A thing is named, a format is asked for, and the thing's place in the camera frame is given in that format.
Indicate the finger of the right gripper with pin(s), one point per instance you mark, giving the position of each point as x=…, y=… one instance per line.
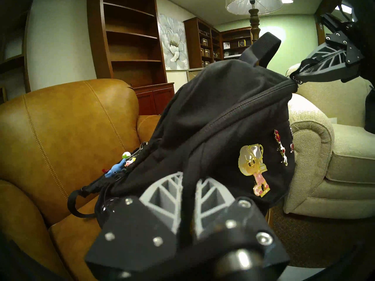
x=325, y=74
x=348, y=47

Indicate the cherry wood bookcase hutch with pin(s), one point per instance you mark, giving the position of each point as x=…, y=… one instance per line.
x=126, y=72

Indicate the cartoon girl enamel pin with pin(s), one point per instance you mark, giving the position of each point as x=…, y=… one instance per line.
x=252, y=163

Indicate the dark bookcase with small frames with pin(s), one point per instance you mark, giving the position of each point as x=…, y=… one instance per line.
x=231, y=34
x=193, y=43

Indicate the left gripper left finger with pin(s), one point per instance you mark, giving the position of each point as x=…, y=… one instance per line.
x=134, y=239

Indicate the black zipper backpack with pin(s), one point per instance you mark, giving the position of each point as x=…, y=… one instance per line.
x=211, y=113

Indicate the dark wooden post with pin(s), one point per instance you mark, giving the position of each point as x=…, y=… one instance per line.
x=320, y=28

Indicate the red white figure pin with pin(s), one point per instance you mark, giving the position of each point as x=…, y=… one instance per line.
x=281, y=150

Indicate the white flower painting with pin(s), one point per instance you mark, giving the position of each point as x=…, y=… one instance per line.
x=174, y=43

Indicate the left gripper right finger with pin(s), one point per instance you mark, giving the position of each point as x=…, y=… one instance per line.
x=234, y=239

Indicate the turned wood table lamp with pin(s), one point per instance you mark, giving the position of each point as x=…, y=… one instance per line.
x=252, y=2

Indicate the beige fabric armchair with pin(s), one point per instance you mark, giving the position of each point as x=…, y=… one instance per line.
x=345, y=154

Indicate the tan leather armchair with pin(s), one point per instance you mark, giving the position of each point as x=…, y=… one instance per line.
x=58, y=131

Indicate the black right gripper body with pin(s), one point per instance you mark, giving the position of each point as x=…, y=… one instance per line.
x=369, y=34

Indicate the open wooden shelf unit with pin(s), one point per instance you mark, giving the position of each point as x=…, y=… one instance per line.
x=13, y=61

